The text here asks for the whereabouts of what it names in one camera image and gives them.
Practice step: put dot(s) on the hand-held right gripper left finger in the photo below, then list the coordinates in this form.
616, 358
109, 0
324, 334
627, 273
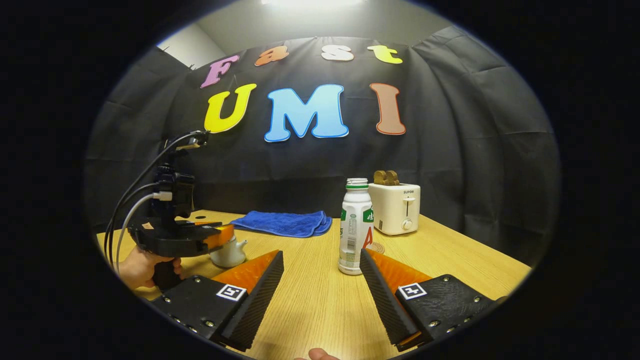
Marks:
260, 300

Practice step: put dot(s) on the blue folded towel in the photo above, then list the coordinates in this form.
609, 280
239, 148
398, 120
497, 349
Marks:
285, 222

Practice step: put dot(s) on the white toaster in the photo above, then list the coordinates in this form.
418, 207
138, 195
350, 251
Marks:
395, 207

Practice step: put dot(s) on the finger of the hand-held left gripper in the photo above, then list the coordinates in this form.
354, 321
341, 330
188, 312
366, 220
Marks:
217, 237

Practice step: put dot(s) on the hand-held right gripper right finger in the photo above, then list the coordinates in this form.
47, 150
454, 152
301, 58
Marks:
382, 302

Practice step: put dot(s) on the white plastic water bottle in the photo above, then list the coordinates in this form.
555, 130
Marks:
355, 225

